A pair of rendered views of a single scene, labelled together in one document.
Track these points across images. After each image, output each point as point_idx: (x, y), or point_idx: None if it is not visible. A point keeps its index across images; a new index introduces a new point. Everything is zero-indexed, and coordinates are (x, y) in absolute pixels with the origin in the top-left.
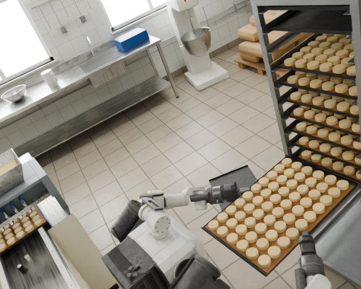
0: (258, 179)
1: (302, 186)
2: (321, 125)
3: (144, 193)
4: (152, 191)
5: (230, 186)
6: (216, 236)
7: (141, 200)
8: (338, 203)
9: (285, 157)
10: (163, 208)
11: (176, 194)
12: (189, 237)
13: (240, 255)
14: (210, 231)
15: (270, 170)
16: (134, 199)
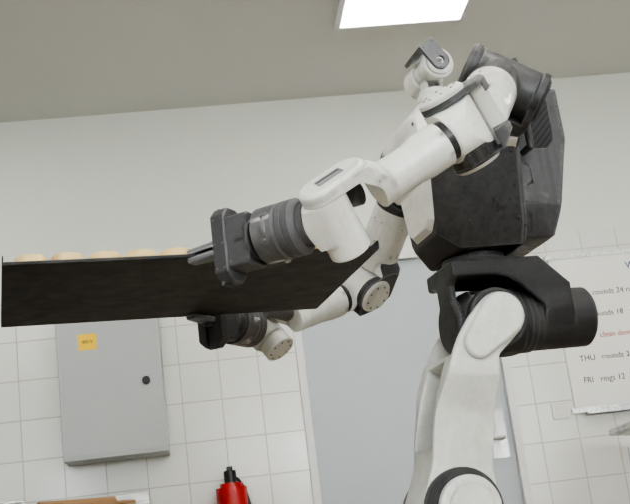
0: (142, 256)
1: None
2: None
3: (472, 81)
4: (447, 87)
5: (235, 212)
6: (355, 264)
7: (472, 76)
8: (78, 322)
9: (6, 264)
10: (405, 66)
11: (393, 150)
12: (393, 134)
13: (333, 288)
14: (363, 256)
15: (84, 260)
16: (471, 51)
